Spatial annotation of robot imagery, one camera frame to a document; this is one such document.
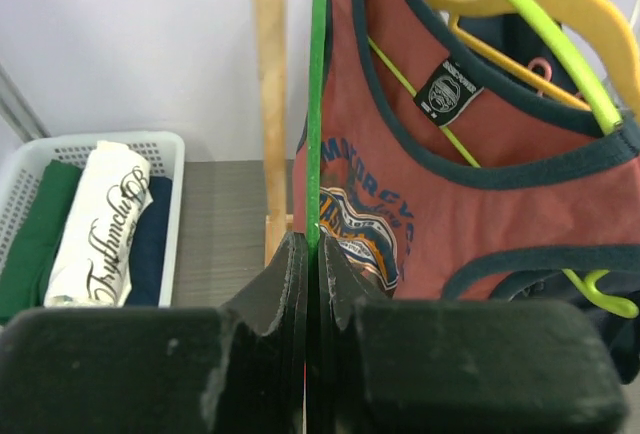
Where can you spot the green plastic hanger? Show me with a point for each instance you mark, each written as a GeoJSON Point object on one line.
{"type": "Point", "coordinates": [315, 409]}

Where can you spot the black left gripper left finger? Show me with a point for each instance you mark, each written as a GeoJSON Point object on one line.
{"type": "Point", "coordinates": [237, 368]}

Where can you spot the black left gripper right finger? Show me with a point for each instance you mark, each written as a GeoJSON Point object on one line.
{"type": "Point", "coordinates": [456, 367]}

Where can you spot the green folded shirt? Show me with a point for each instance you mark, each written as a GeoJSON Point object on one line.
{"type": "Point", "coordinates": [27, 269]}

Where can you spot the navy folded shirt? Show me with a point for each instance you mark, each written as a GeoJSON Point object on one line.
{"type": "Point", "coordinates": [146, 260]}

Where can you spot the white plastic basket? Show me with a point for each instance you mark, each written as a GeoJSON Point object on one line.
{"type": "Point", "coordinates": [21, 175]}

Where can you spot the lime green hanger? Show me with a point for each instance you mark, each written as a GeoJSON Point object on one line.
{"type": "Point", "coordinates": [512, 46]}

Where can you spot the wooden clothes rack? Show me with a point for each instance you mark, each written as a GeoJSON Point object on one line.
{"type": "Point", "coordinates": [271, 16]}

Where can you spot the yellow hanger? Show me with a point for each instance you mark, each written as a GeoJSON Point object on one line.
{"type": "Point", "coordinates": [573, 61]}

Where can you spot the maroon graphic tank top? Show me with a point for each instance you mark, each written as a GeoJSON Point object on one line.
{"type": "Point", "coordinates": [443, 179]}

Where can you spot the navy tank top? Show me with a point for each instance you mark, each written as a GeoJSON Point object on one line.
{"type": "Point", "coordinates": [621, 335]}

